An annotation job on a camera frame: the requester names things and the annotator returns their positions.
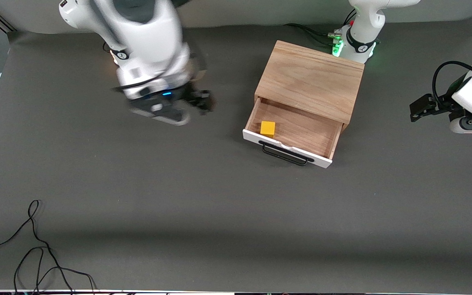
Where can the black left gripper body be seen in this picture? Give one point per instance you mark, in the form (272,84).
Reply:
(443,103)

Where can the yellow block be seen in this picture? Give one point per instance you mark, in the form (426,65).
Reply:
(267,129)

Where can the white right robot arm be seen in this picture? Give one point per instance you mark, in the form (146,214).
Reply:
(150,41)

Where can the wooden drawer cabinet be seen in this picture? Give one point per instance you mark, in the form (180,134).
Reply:
(309,78)

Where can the gray table cloth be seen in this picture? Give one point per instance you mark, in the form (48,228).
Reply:
(219,205)

